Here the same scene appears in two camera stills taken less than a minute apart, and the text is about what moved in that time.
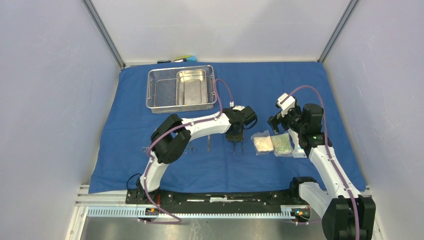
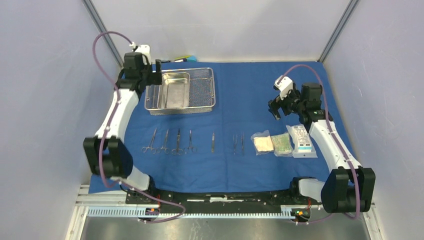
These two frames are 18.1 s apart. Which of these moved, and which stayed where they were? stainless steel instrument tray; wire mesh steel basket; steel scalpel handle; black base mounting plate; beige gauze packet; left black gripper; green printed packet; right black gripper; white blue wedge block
Moved: steel scalpel handle; right black gripper; stainless steel instrument tray; left black gripper
Stayed: wire mesh steel basket; green printed packet; white blue wedge block; black base mounting plate; beige gauze packet
